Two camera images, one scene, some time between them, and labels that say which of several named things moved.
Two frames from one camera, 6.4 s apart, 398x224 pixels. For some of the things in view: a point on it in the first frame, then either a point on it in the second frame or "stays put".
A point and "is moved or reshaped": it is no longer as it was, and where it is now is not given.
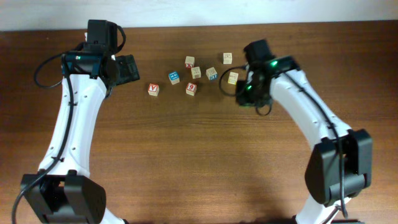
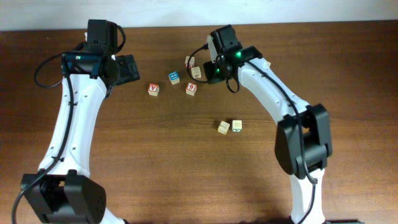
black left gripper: x=129 y=69 stays put
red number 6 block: x=191 y=89 stays put
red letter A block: x=153 y=89 stays put
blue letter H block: x=174 y=78 stays put
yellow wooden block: x=233 y=77 is moved or reshaped
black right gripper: x=242 y=99 to x=208 y=68
